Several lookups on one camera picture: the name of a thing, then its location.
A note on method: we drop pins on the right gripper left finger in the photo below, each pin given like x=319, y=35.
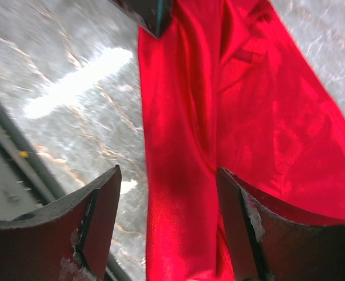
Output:
x=68, y=239

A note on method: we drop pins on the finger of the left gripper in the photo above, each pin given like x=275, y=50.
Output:
x=152, y=15

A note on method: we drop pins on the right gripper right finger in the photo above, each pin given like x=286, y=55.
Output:
x=269, y=239

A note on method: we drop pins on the red cloth napkin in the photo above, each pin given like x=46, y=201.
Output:
x=226, y=86

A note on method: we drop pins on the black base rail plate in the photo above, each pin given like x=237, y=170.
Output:
x=27, y=185

